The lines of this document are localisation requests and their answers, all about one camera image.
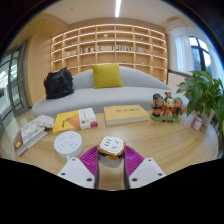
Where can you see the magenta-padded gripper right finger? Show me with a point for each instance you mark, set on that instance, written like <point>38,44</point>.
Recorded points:
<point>145,171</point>

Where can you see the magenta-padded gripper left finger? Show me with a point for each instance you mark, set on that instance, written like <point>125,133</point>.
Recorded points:
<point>78,171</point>

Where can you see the white charger with gold rim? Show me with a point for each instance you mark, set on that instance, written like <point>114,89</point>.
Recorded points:
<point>111,146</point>

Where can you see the round white power strip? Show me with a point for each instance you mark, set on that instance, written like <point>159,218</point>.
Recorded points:
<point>69,144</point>

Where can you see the yellow and orange book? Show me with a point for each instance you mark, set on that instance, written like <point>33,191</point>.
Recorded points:
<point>73,120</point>

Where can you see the white pouch with orange dots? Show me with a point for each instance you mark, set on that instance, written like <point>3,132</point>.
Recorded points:
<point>45,121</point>

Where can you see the thick yellow book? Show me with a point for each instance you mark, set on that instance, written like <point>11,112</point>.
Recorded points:
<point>126,113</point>

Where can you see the grey and red book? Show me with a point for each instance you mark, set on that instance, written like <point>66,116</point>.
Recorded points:
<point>28,135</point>

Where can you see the colourful figurine group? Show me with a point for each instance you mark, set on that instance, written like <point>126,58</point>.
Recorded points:
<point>166,106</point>

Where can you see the small white and red card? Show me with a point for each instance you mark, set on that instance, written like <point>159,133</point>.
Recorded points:
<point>196,122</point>

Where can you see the grey curved sofa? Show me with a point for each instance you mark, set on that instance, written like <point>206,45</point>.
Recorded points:
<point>110,96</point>

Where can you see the black bag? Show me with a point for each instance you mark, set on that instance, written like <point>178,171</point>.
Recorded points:
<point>58,83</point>

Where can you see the white radiator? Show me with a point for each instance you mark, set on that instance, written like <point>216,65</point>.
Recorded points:
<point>176,80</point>

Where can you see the green potted plant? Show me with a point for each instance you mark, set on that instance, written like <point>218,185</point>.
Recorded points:
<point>200,90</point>

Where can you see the yellow cushion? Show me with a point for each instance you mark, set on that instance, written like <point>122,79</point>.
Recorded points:
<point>107,75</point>

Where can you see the white sheer curtain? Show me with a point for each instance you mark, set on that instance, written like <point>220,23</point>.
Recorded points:
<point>183,53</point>

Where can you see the long ceiling light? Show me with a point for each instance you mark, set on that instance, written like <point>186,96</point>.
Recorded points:
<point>118,8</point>

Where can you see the glass door with dark frame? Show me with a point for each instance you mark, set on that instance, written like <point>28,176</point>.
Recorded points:
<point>13,83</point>

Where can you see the window with dark frame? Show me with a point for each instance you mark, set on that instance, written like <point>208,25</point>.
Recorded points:
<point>201,55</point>

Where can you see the wooden wall shelf unit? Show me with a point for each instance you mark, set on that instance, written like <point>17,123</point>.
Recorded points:
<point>110,43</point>

